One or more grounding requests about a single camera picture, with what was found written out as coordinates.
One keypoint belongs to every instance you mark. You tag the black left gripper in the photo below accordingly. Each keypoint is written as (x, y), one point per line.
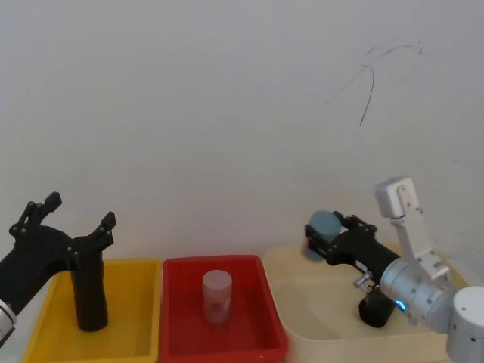
(30, 257)

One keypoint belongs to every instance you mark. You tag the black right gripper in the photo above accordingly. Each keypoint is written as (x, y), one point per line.
(359, 251)

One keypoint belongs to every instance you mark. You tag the blue cylinder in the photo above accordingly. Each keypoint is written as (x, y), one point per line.
(325, 225)

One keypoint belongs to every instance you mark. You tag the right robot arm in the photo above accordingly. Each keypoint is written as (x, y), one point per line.
(412, 291)

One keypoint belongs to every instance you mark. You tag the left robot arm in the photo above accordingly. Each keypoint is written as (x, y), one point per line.
(4, 317)

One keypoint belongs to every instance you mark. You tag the cream plastic bin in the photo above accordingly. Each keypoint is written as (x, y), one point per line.
(321, 302)

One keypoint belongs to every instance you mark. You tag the short black cylinder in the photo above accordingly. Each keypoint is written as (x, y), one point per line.
(374, 310)

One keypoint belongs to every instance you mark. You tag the tall black cylinder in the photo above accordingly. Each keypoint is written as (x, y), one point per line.
(90, 302)

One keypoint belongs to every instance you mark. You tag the yellow plastic bin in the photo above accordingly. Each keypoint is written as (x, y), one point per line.
(132, 302)

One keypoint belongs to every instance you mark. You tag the red plastic bin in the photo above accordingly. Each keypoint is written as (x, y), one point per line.
(249, 302)

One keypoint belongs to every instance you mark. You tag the translucent white cylinder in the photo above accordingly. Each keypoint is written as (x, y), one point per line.
(216, 298)

